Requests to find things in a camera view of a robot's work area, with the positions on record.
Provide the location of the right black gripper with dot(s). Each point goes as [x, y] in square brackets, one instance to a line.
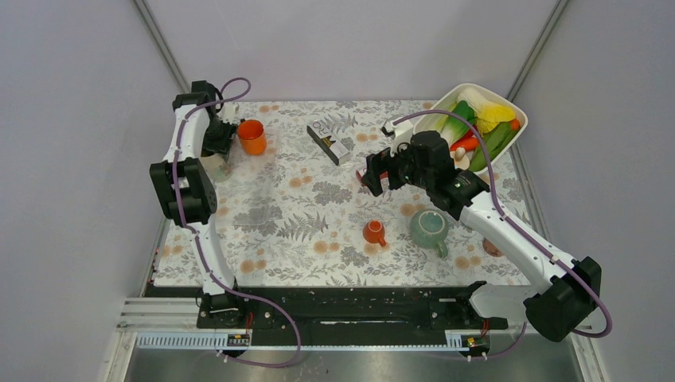
[379, 163]

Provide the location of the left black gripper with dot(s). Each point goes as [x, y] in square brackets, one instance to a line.
[223, 145]

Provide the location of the orange enamel mug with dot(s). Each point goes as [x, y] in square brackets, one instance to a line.
[252, 137]

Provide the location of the floral beige mug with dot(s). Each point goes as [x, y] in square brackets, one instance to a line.
[217, 168]

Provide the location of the small orange cup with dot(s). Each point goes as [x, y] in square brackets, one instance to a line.
[373, 233]

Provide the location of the green ceramic mug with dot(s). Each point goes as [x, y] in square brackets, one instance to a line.
[429, 230]

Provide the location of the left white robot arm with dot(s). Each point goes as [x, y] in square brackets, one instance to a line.
[187, 195]

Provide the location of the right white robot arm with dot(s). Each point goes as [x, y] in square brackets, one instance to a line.
[562, 290]

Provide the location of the brown pink dotted mug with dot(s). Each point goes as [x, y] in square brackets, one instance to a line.
[491, 249]

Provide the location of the red and white box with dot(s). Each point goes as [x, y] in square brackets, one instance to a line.
[361, 176]

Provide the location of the black and white box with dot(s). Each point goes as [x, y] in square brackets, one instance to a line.
[327, 140]

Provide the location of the mushroom toy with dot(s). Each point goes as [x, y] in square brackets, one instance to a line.
[461, 161]

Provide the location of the green leek toy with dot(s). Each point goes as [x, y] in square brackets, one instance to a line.
[459, 118]

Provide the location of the red carrot toy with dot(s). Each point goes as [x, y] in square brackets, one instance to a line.
[468, 144]

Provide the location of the floral tablecloth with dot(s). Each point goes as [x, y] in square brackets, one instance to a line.
[313, 237]

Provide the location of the napa cabbage toy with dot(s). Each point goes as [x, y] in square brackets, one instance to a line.
[474, 99]

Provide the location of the green cucumber toy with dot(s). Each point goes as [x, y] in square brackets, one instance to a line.
[495, 141]

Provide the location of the white vegetable tray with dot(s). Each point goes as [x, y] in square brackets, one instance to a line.
[447, 103]

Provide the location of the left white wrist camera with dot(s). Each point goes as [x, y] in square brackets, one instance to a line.
[230, 113]

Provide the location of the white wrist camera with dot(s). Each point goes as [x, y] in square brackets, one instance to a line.
[400, 133]
[230, 113]

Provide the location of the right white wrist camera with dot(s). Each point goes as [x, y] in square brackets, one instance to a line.
[400, 133]

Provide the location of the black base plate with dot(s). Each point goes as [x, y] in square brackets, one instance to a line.
[354, 317]

